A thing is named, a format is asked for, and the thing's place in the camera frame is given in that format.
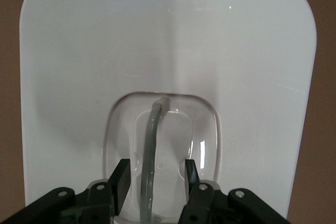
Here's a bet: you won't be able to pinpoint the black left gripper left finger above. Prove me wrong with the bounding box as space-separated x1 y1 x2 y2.
0 158 131 224

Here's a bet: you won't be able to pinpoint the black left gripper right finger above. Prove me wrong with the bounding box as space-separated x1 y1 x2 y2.
178 158 289 224

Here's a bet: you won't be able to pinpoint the white box lid grey clips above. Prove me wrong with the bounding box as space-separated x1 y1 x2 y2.
19 0 318 224

